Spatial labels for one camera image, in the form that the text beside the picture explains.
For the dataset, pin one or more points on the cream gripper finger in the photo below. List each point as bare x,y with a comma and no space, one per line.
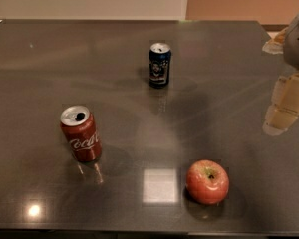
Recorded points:
284,108
275,45

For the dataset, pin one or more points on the blue pepsi can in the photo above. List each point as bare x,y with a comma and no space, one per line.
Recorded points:
159,64

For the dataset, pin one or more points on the red apple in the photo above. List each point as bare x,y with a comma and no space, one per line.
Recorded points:
207,182

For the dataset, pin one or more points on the red coca-cola can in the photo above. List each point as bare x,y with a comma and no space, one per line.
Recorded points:
79,129

